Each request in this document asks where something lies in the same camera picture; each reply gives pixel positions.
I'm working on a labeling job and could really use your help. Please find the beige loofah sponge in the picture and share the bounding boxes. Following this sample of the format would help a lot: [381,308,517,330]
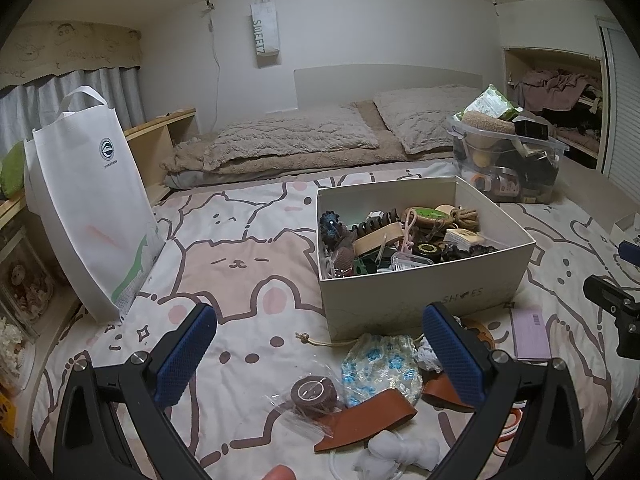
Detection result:
[460,111,516,136]

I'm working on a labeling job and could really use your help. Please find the clear plastic container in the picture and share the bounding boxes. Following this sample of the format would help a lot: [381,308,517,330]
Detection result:
[391,252,426,271]

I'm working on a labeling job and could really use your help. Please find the wooden bedside shelf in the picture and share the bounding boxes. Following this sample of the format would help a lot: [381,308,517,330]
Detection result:
[0,107,197,231]

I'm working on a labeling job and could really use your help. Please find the brown tape roll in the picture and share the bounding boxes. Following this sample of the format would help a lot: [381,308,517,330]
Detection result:
[262,360,346,436]

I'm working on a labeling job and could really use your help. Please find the jute rope coil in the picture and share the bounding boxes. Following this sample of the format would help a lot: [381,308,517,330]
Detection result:
[450,208,481,231]

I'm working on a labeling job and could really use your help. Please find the small white box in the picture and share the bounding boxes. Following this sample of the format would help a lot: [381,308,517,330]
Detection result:
[610,212,640,248]

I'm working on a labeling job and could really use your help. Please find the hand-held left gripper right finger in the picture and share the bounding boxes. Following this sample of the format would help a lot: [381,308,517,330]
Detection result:
[421,302,591,480]

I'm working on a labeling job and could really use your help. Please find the white wall cable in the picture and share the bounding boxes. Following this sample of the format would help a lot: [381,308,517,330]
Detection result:
[202,0,223,133]

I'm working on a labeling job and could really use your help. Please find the black box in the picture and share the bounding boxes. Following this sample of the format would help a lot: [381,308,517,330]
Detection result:
[512,116,551,141]

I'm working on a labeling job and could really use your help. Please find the printed bear bed sheet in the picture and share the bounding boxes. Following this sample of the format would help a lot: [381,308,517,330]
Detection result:
[30,160,640,480]

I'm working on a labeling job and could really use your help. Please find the green plush cushion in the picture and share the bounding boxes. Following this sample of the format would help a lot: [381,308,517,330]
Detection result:
[0,147,26,198]

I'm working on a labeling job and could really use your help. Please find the wall closet niche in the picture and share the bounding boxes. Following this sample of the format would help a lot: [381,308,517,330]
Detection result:
[504,47,608,171]

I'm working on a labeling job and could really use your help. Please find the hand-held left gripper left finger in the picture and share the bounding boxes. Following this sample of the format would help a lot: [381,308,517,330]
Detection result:
[52,302,218,480]

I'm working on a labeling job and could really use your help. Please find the grey curtain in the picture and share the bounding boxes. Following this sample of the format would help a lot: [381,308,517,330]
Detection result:
[0,65,146,161]

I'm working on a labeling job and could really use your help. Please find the beige printed valance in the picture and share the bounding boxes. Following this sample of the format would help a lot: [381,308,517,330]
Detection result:
[0,21,142,92]

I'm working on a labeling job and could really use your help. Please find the patterned storage box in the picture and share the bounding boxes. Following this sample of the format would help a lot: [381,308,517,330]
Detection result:
[0,225,56,341]

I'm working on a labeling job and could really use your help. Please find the white hanging paper bag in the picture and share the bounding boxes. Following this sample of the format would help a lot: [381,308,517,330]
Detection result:
[250,0,280,68]

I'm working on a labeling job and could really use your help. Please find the white gauze cloth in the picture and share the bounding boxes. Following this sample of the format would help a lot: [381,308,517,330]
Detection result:
[352,430,441,473]

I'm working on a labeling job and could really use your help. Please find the white plastic tube loop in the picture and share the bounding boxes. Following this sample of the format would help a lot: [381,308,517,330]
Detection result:
[327,446,396,480]

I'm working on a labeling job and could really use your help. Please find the purple booklet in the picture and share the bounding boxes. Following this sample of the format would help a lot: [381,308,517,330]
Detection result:
[510,306,552,361]

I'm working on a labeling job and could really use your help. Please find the brown hair claw clip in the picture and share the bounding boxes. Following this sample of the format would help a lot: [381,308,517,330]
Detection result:
[350,210,398,233]

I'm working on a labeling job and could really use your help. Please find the tissue pack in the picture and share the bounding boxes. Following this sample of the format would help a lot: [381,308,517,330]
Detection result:
[445,229,486,248]

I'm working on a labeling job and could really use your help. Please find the pile of clothes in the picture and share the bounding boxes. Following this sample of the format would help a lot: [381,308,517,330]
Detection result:
[515,69,603,151]

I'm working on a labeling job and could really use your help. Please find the white tote bag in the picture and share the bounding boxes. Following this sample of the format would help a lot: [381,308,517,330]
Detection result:
[23,86,166,324]

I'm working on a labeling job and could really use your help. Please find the floral drawstring pouch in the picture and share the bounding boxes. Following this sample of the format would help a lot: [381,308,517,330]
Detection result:
[295,331,423,408]

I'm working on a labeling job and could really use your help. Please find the beige pillows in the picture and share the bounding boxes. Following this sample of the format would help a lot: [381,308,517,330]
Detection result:
[160,100,456,191]

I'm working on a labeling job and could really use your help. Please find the panda cork coaster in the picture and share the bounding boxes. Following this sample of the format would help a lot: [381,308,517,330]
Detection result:
[462,317,497,356]

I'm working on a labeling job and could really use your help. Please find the beige fluffy pillow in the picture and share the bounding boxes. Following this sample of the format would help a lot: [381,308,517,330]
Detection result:
[372,85,496,156]
[202,105,381,171]

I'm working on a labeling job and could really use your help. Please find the red label jar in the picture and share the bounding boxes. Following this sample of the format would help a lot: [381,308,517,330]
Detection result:
[492,172,523,203]

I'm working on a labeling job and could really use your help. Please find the green wet wipes pack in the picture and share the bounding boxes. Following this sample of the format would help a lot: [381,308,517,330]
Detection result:
[461,85,522,122]

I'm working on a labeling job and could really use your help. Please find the white cardboard shoe box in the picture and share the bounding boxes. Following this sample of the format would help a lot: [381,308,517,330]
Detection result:
[316,176,537,342]

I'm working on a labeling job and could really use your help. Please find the white louvred door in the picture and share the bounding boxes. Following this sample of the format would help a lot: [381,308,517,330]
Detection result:
[597,17,640,201]

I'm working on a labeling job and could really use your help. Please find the orange handled scissors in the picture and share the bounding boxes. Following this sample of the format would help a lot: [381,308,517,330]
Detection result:
[492,406,525,456]

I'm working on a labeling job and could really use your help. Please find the clear plastic storage bin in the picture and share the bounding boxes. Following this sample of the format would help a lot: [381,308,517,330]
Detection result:
[446,112,571,206]

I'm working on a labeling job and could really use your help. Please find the brown leather piece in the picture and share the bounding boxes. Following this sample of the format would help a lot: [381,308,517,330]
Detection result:
[422,374,476,411]
[314,390,418,453]

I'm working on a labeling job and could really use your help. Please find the dark crochet flower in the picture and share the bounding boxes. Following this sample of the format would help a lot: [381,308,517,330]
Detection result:
[320,211,348,246]

